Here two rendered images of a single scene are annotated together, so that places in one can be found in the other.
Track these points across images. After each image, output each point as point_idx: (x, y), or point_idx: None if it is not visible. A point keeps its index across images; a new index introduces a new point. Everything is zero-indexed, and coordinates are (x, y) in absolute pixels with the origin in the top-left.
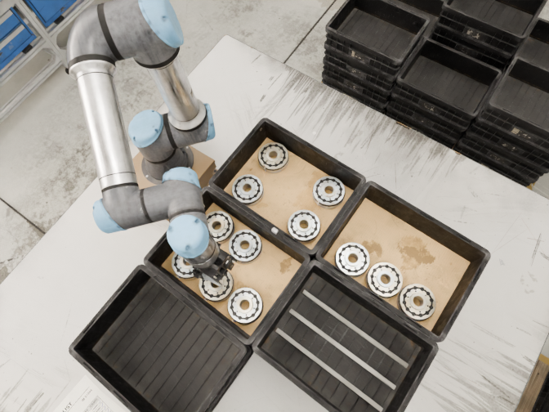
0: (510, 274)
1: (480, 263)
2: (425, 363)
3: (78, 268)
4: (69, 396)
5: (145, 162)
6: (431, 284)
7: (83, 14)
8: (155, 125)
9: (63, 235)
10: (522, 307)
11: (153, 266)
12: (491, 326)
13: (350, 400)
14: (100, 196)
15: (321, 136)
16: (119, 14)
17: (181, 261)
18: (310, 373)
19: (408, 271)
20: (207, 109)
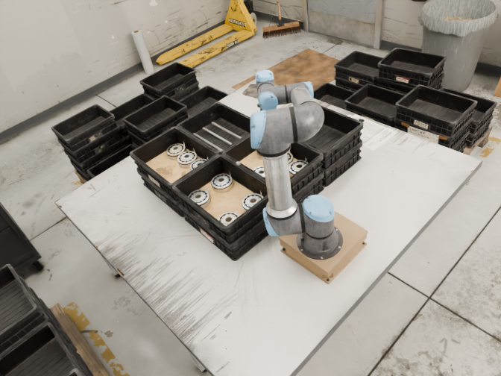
0: (118, 183)
1: (137, 149)
2: (185, 121)
3: (394, 196)
4: (380, 143)
5: (337, 235)
6: (164, 160)
7: (303, 109)
8: (307, 201)
9: (413, 216)
10: (124, 170)
11: (316, 151)
12: None
13: (224, 125)
14: (388, 241)
15: (187, 271)
16: (279, 108)
17: (303, 165)
18: (240, 133)
19: (172, 164)
20: (265, 212)
